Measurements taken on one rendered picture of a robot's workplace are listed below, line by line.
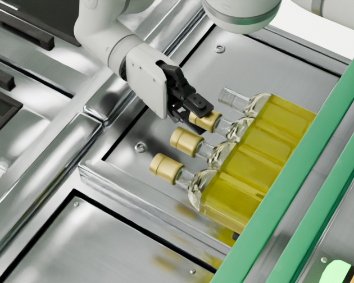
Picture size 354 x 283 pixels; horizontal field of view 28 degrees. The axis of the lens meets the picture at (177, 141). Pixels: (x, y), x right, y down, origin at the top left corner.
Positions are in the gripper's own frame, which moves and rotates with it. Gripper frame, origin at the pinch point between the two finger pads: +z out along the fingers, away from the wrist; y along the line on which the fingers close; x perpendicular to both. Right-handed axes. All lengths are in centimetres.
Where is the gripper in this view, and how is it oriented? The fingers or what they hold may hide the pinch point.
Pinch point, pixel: (198, 114)
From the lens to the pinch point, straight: 114.2
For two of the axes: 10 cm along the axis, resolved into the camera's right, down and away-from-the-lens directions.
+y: 0.0, -5.8, -8.2
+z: 6.9, 6.0, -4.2
